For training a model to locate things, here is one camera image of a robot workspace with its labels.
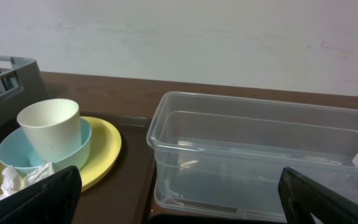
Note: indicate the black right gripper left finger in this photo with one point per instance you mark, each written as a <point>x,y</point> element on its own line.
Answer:
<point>51,200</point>

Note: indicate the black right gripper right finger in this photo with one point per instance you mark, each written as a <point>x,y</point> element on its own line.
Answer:
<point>303,199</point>

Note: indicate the white paper tissue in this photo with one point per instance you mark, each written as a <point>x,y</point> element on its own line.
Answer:
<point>11,182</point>

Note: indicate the grey plastic dishwasher rack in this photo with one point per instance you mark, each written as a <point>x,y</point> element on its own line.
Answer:
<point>20,86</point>

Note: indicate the light blue bowl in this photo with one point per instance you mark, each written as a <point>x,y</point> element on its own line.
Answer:
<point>16,151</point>

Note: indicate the dark brown serving tray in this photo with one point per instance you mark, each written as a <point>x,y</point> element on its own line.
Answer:
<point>121,195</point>

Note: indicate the cream white cup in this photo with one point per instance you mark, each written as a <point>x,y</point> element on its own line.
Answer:
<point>53,127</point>

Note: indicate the yellow plate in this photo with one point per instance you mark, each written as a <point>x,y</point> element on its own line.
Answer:
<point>105,147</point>

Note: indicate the clear plastic bin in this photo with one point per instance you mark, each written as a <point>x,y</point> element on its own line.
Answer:
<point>223,156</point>

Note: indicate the black plastic tray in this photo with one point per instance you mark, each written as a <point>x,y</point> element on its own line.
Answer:
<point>183,219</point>

